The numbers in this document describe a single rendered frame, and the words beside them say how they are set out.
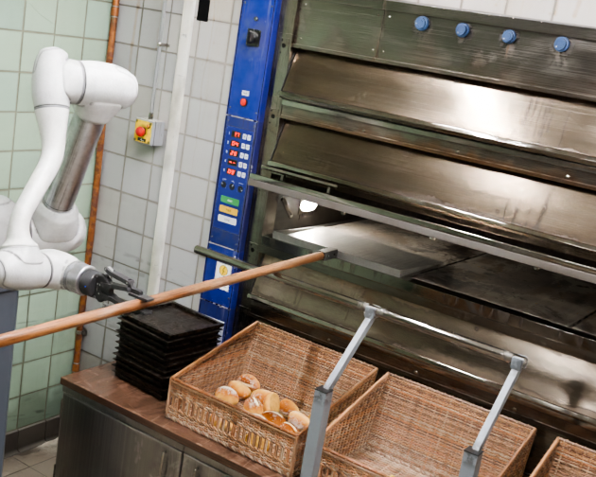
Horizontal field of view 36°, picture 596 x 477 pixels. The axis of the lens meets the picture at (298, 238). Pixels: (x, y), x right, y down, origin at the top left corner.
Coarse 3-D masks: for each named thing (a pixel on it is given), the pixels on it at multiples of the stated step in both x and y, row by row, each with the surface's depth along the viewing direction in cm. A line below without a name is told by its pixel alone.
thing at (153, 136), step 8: (136, 120) 365; (144, 120) 363; (152, 120) 363; (160, 120) 366; (144, 128) 363; (152, 128) 361; (160, 128) 364; (136, 136) 366; (144, 136) 364; (152, 136) 362; (160, 136) 366; (152, 144) 363; (160, 144) 367
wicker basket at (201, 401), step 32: (224, 352) 335; (256, 352) 346; (288, 352) 339; (320, 352) 331; (192, 384) 323; (224, 384) 340; (288, 384) 336; (320, 384) 329; (352, 384) 323; (192, 416) 309; (224, 416) 300; (256, 416) 292; (256, 448) 294; (288, 448) 286
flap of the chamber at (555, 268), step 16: (288, 192) 318; (336, 208) 308; (352, 208) 305; (400, 224) 295; (448, 240) 286; (464, 240) 284; (512, 256) 275; (528, 256) 273; (560, 272) 267; (576, 272) 265
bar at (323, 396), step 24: (240, 264) 305; (312, 288) 290; (384, 312) 276; (360, 336) 275; (456, 336) 264; (504, 360) 256; (504, 384) 252; (312, 408) 267; (312, 432) 268; (480, 432) 245; (312, 456) 269; (480, 456) 241
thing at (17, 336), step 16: (304, 256) 311; (320, 256) 318; (240, 272) 282; (256, 272) 287; (272, 272) 295; (192, 288) 261; (208, 288) 267; (128, 304) 240; (144, 304) 244; (64, 320) 222; (80, 320) 225; (96, 320) 230; (0, 336) 206; (16, 336) 209; (32, 336) 213
